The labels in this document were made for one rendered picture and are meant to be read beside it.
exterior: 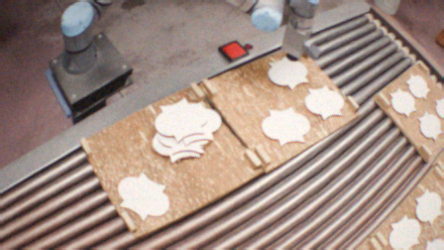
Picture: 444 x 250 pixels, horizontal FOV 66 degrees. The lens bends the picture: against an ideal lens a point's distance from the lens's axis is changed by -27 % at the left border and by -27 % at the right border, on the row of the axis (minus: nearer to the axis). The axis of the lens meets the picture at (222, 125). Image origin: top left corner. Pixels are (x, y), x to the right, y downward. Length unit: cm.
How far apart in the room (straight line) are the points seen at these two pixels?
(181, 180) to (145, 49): 175
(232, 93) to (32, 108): 163
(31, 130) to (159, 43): 109
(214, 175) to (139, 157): 21
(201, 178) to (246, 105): 28
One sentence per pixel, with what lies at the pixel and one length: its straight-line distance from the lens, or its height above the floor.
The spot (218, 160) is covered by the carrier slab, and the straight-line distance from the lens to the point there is 123.
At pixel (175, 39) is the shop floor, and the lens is 290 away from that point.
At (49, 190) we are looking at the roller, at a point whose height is 92.
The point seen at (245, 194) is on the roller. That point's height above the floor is 92.
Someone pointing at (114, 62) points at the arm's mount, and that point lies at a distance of 145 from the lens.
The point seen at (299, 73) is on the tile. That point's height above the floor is 95.
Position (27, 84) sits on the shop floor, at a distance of 286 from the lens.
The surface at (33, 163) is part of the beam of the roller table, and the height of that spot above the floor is 92.
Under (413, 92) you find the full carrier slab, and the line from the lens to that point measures 166.
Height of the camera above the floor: 197
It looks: 53 degrees down
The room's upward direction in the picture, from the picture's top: 9 degrees clockwise
